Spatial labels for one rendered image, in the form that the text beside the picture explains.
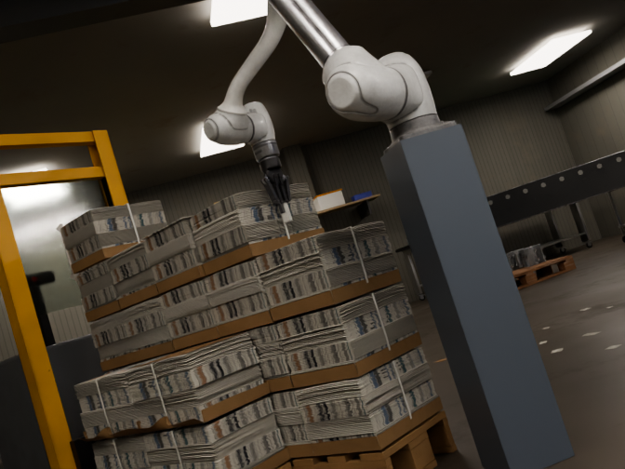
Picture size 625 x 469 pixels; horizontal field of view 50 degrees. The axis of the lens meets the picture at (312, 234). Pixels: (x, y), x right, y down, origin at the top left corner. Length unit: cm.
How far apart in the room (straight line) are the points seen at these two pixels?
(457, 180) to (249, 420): 103
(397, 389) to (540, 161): 1014
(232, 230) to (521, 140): 1004
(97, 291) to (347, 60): 167
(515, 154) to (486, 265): 1003
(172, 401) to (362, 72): 121
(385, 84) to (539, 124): 1051
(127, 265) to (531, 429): 168
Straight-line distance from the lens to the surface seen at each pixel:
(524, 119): 1223
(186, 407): 223
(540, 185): 255
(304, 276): 212
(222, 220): 236
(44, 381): 335
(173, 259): 260
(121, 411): 256
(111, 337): 306
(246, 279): 230
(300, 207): 248
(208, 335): 252
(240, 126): 230
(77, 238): 314
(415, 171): 194
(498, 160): 1180
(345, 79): 184
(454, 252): 194
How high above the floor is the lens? 67
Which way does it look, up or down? 5 degrees up
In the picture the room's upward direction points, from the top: 18 degrees counter-clockwise
